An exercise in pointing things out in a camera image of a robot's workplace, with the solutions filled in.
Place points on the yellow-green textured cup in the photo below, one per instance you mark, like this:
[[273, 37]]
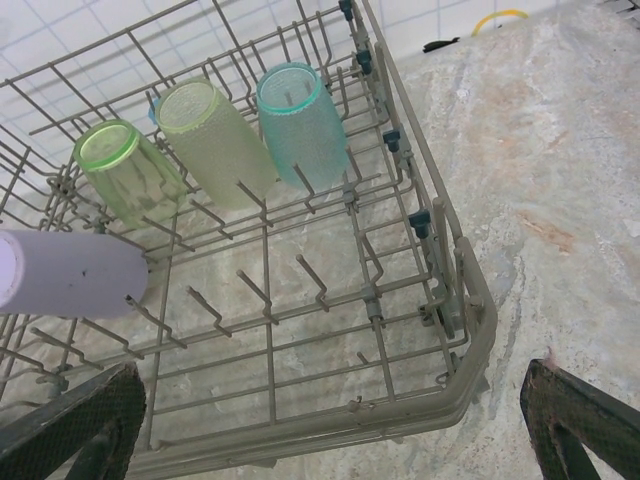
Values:
[[215, 145]]

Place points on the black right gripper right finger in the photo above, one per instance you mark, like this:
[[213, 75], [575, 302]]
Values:
[[590, 430]]

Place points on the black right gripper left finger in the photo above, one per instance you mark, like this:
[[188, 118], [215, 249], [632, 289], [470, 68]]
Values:
[[60, 430]]

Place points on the green glass tumbler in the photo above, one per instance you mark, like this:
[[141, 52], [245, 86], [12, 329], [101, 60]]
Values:
[[130, 175]]

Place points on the teal textured cup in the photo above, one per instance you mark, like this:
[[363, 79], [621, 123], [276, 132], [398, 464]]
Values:
[[305, 135]]

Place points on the lilac plastic cup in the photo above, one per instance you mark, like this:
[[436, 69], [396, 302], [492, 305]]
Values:
[[75, 275]]

